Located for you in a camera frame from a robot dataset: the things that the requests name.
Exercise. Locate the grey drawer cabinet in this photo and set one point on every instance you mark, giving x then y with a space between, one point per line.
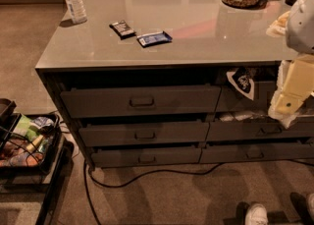
209 39

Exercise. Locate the grey drawer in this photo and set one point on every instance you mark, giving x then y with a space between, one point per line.
145 133
256 152
135 101
146 156
259 130
231 100

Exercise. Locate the black snack packet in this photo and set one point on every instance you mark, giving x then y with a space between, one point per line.
122 29

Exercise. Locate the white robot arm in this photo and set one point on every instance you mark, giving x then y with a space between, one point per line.
299 30

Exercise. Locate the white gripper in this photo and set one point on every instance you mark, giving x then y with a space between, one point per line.
301 26

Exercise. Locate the white shoe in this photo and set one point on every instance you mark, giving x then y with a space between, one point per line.
256 215

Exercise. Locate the blue snack packet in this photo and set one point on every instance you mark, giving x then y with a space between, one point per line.
155 38

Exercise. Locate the black wire basket cart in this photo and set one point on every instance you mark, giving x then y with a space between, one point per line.
31 172

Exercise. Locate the green snack bag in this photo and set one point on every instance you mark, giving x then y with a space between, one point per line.
32 128

